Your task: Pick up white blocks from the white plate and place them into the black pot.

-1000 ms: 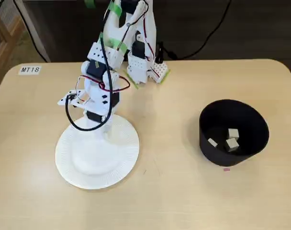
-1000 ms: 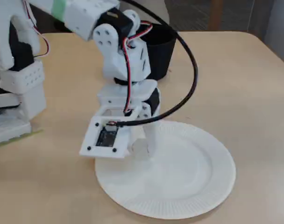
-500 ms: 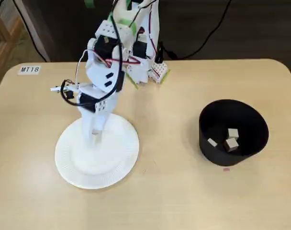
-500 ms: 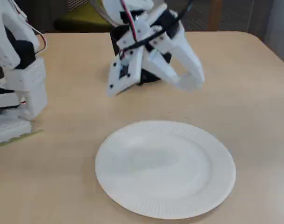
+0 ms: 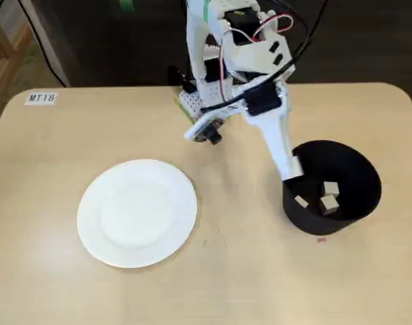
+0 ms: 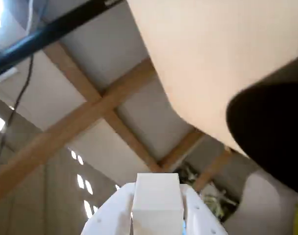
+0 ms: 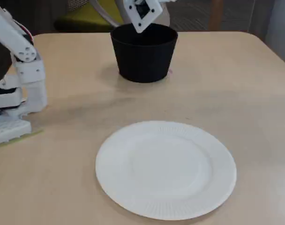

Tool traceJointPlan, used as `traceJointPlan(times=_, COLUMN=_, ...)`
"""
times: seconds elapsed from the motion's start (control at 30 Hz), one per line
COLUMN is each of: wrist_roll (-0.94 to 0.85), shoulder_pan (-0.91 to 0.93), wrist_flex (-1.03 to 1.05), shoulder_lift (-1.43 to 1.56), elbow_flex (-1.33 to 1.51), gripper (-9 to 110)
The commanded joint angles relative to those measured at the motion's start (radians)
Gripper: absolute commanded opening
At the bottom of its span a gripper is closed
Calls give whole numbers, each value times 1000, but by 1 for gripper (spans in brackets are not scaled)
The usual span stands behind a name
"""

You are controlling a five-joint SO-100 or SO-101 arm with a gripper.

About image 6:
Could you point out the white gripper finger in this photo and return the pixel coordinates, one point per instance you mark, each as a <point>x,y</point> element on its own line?
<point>200,215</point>
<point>109,215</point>

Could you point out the white foam block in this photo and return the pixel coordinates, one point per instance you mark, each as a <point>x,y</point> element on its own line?
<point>157,200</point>

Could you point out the black round pot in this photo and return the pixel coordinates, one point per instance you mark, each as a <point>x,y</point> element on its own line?
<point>266,127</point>

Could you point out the white rounded object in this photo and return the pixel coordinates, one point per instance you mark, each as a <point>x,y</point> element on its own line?
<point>261,195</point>

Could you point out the black metal bar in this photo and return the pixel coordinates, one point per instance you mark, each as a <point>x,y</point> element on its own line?
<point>51,31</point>

